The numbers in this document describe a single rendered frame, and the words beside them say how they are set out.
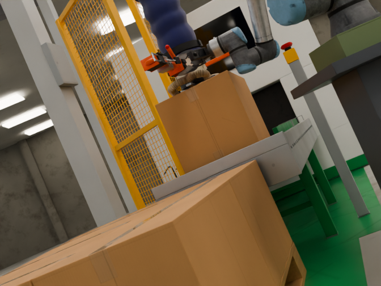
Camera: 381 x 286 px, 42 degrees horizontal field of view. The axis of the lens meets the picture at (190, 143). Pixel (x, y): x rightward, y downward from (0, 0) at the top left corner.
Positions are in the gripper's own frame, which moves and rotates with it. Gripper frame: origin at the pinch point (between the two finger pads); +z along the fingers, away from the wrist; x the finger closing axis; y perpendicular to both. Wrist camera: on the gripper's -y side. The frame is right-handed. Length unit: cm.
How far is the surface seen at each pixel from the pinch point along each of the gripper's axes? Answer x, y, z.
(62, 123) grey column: 14, 57, 102
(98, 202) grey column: -44, 57, 101
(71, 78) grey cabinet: 41, 67, 88
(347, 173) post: -86, 46, -52
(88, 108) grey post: 61, 271, 183
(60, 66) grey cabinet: 49, 60, 88
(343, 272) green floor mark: -111, -34, -37
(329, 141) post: -66, 45, -50
